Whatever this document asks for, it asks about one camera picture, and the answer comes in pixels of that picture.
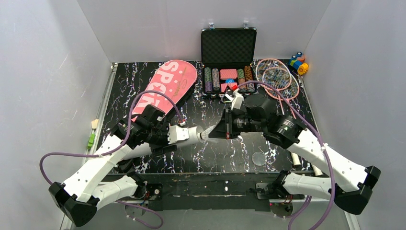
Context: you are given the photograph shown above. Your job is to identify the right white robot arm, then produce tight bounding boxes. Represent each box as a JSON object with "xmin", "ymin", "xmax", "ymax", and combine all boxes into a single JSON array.
[{"xmin": 207, "ymin": 94, "xmax": 381, "ymax": 215}]

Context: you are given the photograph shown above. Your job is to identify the green clip on rail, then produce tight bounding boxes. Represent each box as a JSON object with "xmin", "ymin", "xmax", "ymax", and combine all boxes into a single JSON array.
[{"xmin": 87, "ymin": 133, "xmax": 95, "ymax": 150}]

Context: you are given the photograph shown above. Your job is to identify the colourful toy blocks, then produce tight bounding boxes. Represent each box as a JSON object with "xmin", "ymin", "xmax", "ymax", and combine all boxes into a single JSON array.
[{"xmin": 288, "ymin": 52, "xmax": 309, "ymax": 75}]

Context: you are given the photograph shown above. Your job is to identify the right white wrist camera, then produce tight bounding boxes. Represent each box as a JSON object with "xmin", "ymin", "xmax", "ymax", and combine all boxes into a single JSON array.
[{"xmin": 225, "ymin": 88, "xmax": 244, "ymax": 110}]

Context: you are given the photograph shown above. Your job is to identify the pink racket bag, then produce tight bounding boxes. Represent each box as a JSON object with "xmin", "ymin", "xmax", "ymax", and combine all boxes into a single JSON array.
[{"xmin": 132, "ymin": 60, "xmax": 198, "ymax": 116}]

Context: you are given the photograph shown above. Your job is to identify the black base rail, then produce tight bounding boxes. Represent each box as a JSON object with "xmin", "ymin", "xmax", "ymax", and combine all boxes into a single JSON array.
[{"xmin": 68, "ymin": 171, "xmax": 318, "ymax": 213}]

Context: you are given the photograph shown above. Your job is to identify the white shuttlecock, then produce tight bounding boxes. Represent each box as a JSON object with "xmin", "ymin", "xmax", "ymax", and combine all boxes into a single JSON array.
[{"xmin": 200, "ymin": 126, "xmax": 218, "ymax": 143}]

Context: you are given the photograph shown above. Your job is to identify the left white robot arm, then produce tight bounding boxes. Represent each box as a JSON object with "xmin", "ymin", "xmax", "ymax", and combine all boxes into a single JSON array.
[{"xmin": 48, "ymin": 104, "xmax": 181, "ymax": 227}]

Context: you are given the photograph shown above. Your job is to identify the white shuttlecock tube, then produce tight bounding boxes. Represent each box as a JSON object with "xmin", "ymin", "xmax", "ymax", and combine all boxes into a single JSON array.
[{"xmin": 123, "ymin": 126, "xmax": 203, "ymax": 160}]

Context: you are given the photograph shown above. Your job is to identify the clear tube lid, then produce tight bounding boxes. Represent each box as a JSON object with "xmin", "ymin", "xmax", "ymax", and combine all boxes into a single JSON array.
[{"xmin": 252, "ymin": 152, "xmax": 266, "ymax": 166}]

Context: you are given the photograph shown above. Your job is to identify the lower pink badminton racket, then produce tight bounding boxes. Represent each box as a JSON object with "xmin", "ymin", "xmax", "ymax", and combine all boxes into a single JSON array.
[{"xmin": 262, "ymin": 67, "xmax": 302, "ymax": 169}]

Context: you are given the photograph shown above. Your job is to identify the black poker chip case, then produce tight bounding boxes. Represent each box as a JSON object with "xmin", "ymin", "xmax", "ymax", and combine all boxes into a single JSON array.
[{"xmin": 201, "ymin": 27, "xmax": 257, "ymax": 99}]

